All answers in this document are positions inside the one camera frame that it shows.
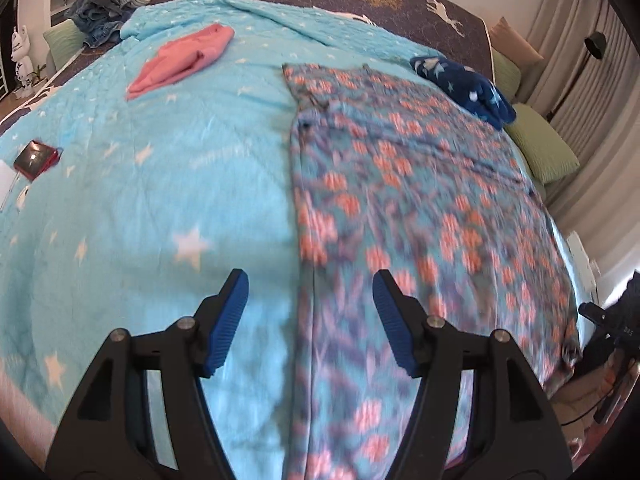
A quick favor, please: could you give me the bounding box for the floral teal garment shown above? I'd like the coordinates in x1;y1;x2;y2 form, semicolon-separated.
283;64;581;479

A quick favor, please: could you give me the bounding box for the pile of blue clothes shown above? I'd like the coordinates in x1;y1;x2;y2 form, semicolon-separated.
65;0;152;49

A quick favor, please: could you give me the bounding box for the green pillow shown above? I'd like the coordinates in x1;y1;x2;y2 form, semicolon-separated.
43;18;85;70
491;49;580;186

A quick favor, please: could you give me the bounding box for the grey curtain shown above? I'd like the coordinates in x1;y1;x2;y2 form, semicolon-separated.
522;0;639;287

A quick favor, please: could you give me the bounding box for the light blue star blanket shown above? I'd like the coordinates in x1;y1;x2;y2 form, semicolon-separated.
0;0;597;480

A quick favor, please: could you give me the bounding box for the navy star garment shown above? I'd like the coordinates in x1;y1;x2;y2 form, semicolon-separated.
409;55;516;130

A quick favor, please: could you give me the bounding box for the red small case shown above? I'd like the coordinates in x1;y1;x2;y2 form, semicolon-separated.
13;140;62;182

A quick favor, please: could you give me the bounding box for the black floor lamp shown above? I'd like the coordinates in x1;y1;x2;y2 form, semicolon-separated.
546;30;608;122

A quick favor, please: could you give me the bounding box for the beige pillow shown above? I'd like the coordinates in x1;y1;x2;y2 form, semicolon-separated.
489;16;544;72

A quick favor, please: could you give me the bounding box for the folded pink garment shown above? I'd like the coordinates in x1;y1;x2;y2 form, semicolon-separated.
126;24;234;101

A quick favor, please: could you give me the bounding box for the green pillow far side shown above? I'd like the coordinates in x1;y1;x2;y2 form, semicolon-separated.
43;18;85;70

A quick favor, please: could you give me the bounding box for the white cat figurine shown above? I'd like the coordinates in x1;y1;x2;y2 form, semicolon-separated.
11;25;35;99

